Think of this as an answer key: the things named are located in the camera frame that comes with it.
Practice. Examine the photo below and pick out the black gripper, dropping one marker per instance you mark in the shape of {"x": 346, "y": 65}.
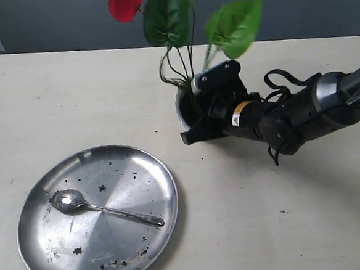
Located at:
{"x": 231, "y": 110}

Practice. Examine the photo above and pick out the artificial red flower stem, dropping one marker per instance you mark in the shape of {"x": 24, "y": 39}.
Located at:
{"x": 170, "y": 23}

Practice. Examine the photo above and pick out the long-handled metal spoon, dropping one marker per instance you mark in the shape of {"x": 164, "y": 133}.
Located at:
{"x": 72, "y": 199}

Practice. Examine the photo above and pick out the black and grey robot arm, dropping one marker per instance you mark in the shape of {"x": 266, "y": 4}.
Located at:
{"x": 325, "y": 103}

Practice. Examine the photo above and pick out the white scalloped plastic pot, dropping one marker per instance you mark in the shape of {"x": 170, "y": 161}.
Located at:
{"x": 184, "y": 109}

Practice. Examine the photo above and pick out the round stainless steel plate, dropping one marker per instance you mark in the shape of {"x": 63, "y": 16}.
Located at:
{"x": 114, "y": 176}

